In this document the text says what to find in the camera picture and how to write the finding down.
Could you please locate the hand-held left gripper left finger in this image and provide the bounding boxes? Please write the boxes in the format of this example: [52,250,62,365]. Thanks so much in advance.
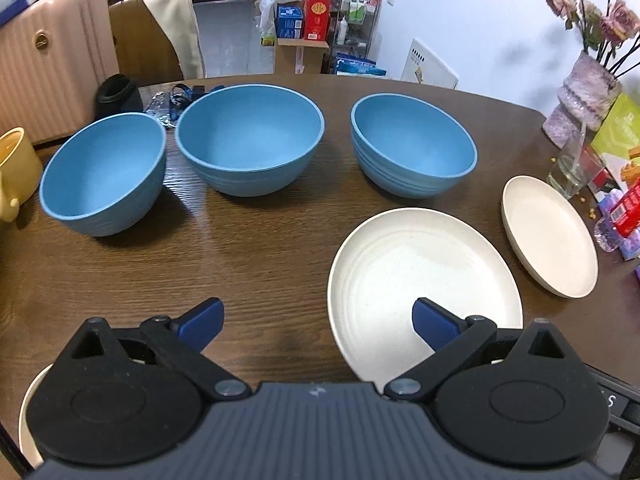
[52,298,251,403]

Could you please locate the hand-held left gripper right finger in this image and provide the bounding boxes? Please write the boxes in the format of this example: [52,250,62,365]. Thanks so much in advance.
[382,298,581,403]

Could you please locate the large cream plate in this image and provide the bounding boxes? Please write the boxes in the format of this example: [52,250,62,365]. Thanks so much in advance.
[327,208,524,386]

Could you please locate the smooth blue bowl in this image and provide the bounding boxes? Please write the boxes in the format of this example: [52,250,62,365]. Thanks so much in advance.
[39,112,167,238]

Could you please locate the ribbed blue bowl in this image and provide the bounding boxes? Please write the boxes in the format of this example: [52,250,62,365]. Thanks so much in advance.
[350,93,477,198]

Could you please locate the scattered yellow kernels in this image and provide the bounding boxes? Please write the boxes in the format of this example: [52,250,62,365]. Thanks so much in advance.
[549,156,599,220]

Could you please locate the red label water bottle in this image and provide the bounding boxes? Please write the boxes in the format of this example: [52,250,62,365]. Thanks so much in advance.
[594,182,640,253]

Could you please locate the large blue bowl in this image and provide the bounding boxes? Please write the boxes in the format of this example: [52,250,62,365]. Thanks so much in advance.
[175,84,326,197]

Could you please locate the small purple tissue pack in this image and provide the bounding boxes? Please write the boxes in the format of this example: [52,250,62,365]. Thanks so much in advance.
[597,192,625,217]

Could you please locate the clear drinking glass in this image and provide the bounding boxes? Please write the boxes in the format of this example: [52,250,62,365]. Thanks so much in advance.
[546,132,607,200]

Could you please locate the clear plastic wrapper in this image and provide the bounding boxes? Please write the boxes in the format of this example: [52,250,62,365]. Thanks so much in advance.
[145,94,178,128]

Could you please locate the flat red box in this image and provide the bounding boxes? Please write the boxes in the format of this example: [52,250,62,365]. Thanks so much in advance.
[590,167,626,193]

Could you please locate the clear straw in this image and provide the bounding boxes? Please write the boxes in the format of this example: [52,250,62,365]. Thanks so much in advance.
[574,121,589,171]

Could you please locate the black cylinder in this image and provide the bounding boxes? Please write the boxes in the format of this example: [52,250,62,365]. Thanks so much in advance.
[96,73,144,121]

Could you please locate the yellow mug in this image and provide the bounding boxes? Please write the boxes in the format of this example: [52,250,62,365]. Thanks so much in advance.
[0,127,45,222]

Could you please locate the blue and white bags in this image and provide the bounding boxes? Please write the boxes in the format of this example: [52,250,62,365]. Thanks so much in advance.
[335,52,387,78]

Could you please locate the green food box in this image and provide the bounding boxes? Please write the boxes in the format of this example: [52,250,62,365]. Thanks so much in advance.
[590,91,640,181]

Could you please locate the pink textured vase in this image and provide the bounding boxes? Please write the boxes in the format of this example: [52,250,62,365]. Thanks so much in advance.
[542,51,623,150]

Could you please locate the brown wooden chair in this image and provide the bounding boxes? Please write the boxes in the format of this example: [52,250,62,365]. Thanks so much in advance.
[107,0,186,86]

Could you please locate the cardboard box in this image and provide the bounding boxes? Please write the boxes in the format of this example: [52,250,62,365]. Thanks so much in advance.
[274,37,331,75]

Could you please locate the pink suitcase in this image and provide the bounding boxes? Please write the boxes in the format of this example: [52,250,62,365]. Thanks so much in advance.
[0,0,121,147]

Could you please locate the wooden chair with cloth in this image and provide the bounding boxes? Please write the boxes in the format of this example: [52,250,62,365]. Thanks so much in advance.
[105,0,206,81]

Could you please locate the metal storage rack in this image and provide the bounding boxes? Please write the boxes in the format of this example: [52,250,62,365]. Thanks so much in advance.
[330,0,383,73]

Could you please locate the blue box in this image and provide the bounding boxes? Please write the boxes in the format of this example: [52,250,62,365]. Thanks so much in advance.
[276,5,306,40]

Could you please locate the tall red box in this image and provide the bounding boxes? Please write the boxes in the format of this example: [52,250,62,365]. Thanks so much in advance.
[303,0,331,42]

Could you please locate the white plastic bag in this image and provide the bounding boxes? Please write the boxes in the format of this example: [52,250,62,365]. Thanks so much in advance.
[257,0,303,46]

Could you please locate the dried pink flowers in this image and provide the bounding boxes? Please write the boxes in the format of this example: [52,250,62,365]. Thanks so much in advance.
[510,0,640,78]

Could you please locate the blue lanyard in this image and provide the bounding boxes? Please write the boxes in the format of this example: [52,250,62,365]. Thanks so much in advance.
[167,84,226,123]

